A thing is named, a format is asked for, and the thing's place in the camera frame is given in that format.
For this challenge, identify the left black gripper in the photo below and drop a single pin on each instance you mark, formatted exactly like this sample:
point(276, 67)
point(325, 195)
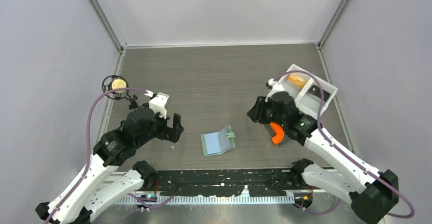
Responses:
point(172, 134)

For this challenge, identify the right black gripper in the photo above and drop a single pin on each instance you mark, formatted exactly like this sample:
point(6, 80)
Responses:
point(256, 113)

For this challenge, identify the green leather card holder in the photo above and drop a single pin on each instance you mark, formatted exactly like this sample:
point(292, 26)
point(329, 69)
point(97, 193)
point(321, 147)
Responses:
point(217, 143)

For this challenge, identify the black credit card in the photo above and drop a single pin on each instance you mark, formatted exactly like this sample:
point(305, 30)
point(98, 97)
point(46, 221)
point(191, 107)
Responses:
point(316, 92)

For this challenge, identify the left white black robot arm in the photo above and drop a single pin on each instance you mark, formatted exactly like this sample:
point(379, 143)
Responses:
point(82, 201)

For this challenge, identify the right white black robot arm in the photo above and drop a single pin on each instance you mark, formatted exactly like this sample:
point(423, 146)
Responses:
point(369, 191)

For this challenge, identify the orange card in tray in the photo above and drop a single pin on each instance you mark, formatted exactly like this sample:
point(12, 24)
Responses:
point(296, 80)

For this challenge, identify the orange curved toy piece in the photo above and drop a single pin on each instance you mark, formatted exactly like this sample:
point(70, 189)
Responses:
point(278, 138)

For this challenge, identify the white two-compartment tray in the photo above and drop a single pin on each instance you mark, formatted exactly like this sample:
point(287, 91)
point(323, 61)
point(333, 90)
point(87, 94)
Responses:
point(308, 104)

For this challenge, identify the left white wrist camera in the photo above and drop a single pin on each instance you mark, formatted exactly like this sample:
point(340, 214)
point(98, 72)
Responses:
point(158, 103)

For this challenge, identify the aluminium rail frame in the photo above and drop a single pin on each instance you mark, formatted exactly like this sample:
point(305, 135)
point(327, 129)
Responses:
point(209, 200)

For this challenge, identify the microphone with black shock mount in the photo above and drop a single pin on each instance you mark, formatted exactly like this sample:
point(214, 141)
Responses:
point(113, 82)

